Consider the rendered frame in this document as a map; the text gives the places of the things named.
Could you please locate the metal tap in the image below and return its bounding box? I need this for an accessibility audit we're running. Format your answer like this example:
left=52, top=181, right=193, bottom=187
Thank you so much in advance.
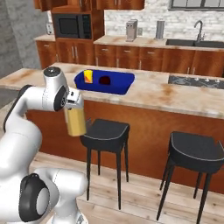
left=193, top=19, right=207, bottom=44

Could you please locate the black microwave oven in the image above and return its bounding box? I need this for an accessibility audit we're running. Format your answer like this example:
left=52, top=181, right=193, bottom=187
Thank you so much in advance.
left=52, top=12, right=94, bottom=40

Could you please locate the black hob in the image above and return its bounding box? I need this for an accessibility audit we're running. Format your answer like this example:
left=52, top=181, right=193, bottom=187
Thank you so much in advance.
left=167, top=74, right=224, bottom=90

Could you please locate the window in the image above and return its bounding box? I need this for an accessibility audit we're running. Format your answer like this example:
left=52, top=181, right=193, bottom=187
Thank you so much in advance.
left=168, top=0, right=224, bottom=12

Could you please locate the brown wall cupboards run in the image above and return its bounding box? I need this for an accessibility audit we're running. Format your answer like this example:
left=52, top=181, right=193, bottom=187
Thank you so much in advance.
left=33, top=0, right=146, bottom=12

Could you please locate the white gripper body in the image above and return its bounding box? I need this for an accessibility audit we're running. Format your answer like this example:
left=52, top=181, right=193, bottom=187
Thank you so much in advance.
left=66, top=99, right=86, bottom=112

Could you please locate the white wall socket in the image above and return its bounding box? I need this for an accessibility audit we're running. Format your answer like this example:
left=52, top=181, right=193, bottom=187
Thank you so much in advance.
left=45, top=23, right=54, bottom=35

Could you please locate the blue tray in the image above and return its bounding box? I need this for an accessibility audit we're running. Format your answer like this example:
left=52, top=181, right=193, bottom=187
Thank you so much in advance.
left=73, top=68, right=136, bottom=96

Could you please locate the black bar stool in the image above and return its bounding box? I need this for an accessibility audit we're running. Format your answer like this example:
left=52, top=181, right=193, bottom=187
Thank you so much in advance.
left=80, top=117, right=131, bottom=211
left=156, top=130, right=224, bottom=224

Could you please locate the dark sink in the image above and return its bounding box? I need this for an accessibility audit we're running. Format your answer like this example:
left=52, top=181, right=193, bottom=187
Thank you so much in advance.
left=165, top=38, right=224, bottom=49

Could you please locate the dark red mug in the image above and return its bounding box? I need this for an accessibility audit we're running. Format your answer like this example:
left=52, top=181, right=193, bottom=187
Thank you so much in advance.
left=98, top=75, right=111, bottom=87

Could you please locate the grey toaster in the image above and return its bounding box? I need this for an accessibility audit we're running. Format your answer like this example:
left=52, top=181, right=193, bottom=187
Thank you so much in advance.
left=125, top=19, right=139, bottom=43

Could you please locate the brown wooden island counter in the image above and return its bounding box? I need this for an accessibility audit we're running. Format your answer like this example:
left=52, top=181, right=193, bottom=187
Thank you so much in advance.
left=25, top=99, right=224, bottom=195

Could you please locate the grey metal canister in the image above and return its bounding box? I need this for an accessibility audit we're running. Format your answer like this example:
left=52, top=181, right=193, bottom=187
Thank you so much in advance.
left=155, top=19, right=166, bottom=40

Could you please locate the yellow and red cup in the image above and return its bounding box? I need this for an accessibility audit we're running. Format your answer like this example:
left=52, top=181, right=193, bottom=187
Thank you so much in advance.
left=83, top=69, right=94, bottom=84

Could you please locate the brown base cupboards run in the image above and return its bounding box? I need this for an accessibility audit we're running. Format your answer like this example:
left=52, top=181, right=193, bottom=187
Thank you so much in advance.
left=35, top=39, right=224, bottom=78

